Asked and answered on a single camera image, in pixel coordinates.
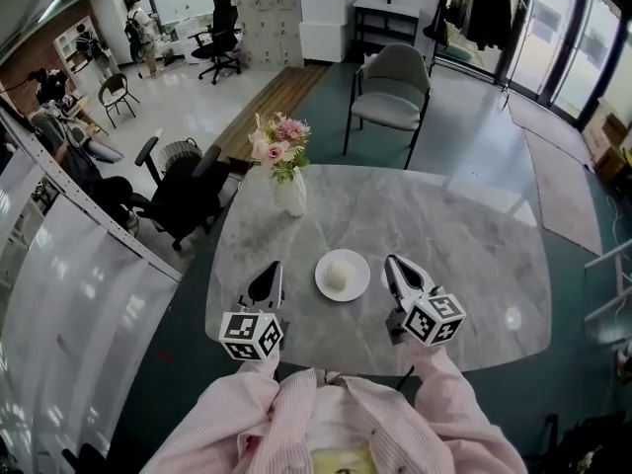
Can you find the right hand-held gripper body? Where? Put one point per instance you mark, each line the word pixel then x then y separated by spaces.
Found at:
pixel 434 319

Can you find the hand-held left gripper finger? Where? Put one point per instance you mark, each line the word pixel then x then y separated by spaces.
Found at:
pixel 245 295
pixel 280 289

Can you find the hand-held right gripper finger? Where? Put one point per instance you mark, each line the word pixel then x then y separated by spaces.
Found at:
pixel 425 284
pixel 396 284

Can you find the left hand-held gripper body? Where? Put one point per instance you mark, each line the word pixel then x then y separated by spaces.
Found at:
pixel 247 334

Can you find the white round plate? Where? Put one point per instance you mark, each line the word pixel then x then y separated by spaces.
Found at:
pixel 360 277

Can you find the person's left forearm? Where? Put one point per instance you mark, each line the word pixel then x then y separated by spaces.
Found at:
pixel 217 413

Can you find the person's right forearm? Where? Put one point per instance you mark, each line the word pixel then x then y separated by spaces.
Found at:
pixel 459 413

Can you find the grey marble table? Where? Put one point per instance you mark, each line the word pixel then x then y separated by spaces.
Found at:
pixel 444 245

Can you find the white ribbed vase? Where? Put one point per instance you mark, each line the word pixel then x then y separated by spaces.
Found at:
pixel 293 198

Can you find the black office chair with armrests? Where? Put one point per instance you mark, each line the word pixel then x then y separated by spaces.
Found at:
pixel 187 200

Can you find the person's body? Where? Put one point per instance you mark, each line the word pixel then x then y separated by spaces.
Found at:
pixel 340 422

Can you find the pink flower bouquet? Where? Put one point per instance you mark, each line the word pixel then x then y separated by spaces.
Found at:
pixel 279 146

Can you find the white ribbed basket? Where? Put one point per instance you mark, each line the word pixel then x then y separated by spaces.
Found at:
pixel 178 151

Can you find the light brown rug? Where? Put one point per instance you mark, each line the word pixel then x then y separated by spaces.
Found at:
pixel 568 195

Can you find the white metal shelving rack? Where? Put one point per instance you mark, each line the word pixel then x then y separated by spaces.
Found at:
pixel 74 289

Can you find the grey armchair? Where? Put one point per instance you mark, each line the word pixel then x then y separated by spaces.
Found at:
pixel 390 102

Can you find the black office chair with sprig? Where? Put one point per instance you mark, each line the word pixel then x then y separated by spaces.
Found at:
pixel 592 437

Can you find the dark brown door mat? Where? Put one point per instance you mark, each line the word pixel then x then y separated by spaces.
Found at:
pixel 548 121

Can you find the black swivel office chair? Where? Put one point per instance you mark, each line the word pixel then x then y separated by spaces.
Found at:
pixel 86 459

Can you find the small white flower sprig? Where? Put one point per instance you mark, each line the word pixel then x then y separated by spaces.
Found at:
pixel 588 457

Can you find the cardboard boxes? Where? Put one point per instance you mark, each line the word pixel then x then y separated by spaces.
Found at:
pixel 607 138

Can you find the black woven chair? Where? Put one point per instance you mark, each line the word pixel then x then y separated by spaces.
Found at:
pixel 116 94

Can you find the black high-back office chair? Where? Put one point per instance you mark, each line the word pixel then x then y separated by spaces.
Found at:
pixel 219 42

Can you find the black clothes rack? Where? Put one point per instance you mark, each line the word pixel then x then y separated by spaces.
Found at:
pixel 439 27

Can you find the white cabinet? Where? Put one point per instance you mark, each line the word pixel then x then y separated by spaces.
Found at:
pixel 323 23

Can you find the patterned white partition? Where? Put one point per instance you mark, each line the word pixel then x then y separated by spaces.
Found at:
pixel 266 18

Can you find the dark hanging coats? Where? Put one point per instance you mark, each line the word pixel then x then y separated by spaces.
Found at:
pixel 489 15

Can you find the black framed glass doors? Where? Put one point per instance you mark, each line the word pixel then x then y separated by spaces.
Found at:
pixel 568 37

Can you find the white bookshelf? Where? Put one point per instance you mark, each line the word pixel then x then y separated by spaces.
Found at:
pixel 84 47

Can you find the black frame side table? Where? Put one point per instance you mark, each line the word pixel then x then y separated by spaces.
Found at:
pixel 385 7

